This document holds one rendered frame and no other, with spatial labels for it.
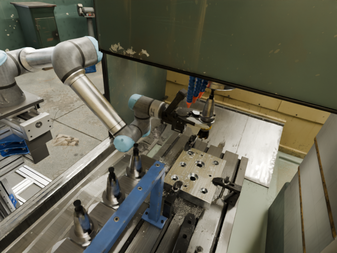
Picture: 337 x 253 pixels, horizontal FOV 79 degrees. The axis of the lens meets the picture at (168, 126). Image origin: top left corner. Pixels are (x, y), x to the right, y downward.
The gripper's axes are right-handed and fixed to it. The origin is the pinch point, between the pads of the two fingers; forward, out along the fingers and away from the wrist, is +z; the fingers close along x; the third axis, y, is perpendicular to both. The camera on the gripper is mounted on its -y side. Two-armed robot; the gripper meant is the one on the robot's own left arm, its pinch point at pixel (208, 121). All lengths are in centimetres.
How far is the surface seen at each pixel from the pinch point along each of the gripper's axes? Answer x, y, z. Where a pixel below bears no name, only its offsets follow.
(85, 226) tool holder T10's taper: 51, 4, -13
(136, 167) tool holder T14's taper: 30.1, 5.0, -13.1
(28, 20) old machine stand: -201, 36, -403
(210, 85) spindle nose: 7.9, -17.5, -0.7
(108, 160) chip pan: -11, 62, -63
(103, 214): 45.4, 8.5, -13.3
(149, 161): 22.7, 8.5, -12.9
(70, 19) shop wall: -343, 52, -455
